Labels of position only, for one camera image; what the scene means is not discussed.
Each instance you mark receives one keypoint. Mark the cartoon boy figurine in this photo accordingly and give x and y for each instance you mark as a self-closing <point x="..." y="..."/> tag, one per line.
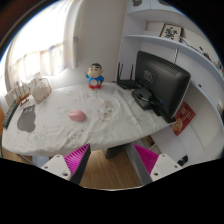
<point x="94" y="76"/>

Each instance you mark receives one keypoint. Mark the white window curtain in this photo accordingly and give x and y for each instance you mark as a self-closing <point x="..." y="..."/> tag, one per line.
<point x="45" y="45"/>

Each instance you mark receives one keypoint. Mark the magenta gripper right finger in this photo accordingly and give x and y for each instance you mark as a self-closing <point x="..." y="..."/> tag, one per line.
<point x="149" y="166"/>

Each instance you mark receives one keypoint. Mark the black computer monitor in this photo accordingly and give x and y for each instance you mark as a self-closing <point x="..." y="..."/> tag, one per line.
<point x="162" y="85"/>

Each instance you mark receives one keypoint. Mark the white wall shelf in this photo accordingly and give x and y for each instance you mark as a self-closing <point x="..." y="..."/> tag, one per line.
<point x="183" y="49"/>

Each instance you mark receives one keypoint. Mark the black wifi router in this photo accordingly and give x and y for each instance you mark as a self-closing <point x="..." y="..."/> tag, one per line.
<point x="129" y="84"/>

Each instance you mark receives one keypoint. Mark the grey mouse pad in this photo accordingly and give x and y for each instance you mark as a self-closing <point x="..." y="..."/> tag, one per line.
<point x="26" y="121"/>

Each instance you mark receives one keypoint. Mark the wooden ship model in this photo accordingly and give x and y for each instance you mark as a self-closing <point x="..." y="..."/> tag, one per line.
<point x="22" y="93"/>

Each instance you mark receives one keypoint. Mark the framed floral picture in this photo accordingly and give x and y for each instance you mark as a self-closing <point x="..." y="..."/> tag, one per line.
<point x="171" y="32"/>

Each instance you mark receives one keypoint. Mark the red paper bag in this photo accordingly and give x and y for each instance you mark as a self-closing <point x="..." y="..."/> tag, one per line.
<point x="183" y="117"/>

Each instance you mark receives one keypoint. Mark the white floral tablecloth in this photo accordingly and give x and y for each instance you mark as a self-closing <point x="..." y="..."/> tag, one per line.
<point x="113" y="118"/>

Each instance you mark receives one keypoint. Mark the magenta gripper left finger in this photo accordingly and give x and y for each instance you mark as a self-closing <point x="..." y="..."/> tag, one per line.
<point x="70" y="167"/>

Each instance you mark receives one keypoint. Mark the black keyboard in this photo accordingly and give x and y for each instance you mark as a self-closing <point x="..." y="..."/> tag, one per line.
<point x="9" y="114"/>

